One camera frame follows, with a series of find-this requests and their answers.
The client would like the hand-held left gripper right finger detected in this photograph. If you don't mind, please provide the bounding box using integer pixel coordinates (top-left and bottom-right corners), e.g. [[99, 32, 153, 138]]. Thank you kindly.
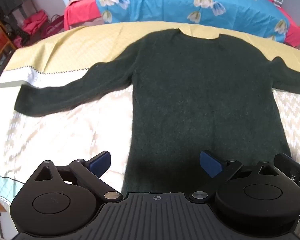
[[189, 150, 278, 202]]

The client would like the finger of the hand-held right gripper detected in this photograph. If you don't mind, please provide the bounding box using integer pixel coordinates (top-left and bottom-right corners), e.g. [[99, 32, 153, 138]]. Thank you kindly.
[[274, 152, 300, 189]]

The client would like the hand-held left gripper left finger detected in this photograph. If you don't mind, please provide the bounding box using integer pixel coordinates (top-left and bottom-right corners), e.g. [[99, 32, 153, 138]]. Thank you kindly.
[[34, 151, 123, 202]]

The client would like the dark green knit sweater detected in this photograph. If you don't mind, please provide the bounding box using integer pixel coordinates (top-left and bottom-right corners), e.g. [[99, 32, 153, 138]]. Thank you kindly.
[[14, 28, 300, 193]]

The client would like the yellow beige patterned bedsheet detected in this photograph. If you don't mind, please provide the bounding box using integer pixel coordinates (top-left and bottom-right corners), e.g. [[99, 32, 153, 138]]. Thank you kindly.
[[0, 21, 300, 205]]

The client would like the pink handbag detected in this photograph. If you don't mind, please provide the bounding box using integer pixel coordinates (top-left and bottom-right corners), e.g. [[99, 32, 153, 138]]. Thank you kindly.
[[45, 14, 65, 34]]

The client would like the blue floral bed cover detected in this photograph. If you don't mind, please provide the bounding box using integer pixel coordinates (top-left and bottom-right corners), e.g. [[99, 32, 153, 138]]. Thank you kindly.
[[63, 0, 300, 48]]

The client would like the pink red bag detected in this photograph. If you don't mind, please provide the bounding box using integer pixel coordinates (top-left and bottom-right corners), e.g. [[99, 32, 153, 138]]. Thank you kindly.
[[22, 10, 50, 34]]

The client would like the wooden shelf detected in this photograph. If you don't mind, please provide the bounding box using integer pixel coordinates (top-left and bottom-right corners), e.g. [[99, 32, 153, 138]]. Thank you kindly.
[[0, 10, 18, 69]]

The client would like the blue floral quilt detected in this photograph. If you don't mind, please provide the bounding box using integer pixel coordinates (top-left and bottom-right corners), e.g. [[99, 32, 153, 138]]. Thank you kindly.
[[95, 0, 291, 41]]

